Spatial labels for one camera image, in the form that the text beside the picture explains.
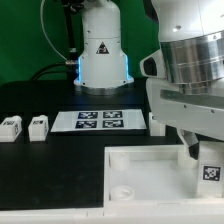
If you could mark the marker sheet with tags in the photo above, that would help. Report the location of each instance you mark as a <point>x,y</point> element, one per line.
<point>128,119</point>

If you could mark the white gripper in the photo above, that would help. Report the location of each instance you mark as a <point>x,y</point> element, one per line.
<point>202,114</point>

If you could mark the white front rail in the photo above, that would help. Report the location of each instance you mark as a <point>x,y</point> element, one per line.
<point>161,214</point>

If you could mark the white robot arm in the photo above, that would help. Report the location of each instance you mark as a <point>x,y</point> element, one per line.
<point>184,67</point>

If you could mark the white square tabletop part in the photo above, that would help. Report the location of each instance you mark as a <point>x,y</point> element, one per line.
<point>140,176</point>

